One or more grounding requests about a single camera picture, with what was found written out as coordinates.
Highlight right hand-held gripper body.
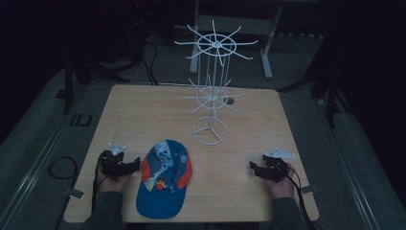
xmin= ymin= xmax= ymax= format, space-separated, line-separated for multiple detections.
xmin=260 ymin=147 xmax=297 ymax=184

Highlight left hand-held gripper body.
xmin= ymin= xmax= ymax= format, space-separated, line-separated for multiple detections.
xmin=99 ymin=142 xmax=129 ymax=182

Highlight blue and orange cap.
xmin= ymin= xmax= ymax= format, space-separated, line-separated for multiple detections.
xmin=135 ymin=139 xmax=193 ymax=220

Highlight white wire rack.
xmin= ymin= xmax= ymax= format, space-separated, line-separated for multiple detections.
xmin=173 ymin=19 xmax=259 ymax=147

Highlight person's right hand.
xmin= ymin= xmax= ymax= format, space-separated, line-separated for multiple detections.
xmin=265 ymin=162 xmax=297 ymax=200

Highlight person's left hand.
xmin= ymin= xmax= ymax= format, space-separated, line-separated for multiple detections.
xmin=96 ymin=166 xmax=132 ymax=195

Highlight grey tape strip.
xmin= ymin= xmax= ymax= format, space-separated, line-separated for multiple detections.
xmin=300 ymin=184 xmax=319 ymax=195
xmin=62 ymin=187 xmax=86 ymax=200

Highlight black metal stand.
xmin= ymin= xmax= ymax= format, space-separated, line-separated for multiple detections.
xmin=278 ymin=32 xmax=352 ymax=129
xmin=60 ymin=28 xmax=131 ymax=115

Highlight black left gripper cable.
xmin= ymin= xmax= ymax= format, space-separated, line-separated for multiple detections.
xmin=90 ymin=157 xmax=108 ymax=216

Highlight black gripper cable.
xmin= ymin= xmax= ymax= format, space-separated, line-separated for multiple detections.
xmin=90 ymin=157 xmax=108 ymax=216
xmin=280 ymin=163 xmax=322 ymax=230

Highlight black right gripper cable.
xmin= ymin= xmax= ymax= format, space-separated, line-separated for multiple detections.
xmin=280 ymin=163 xmax=322 ymax=230

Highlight black cable loop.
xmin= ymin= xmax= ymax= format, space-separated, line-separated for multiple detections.
xmin=48 ymin=155 xmax=79 ymax=180

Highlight black hanging cables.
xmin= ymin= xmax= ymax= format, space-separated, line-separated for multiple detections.
xmin=139 ymin=18 xmax=160 ymax=87

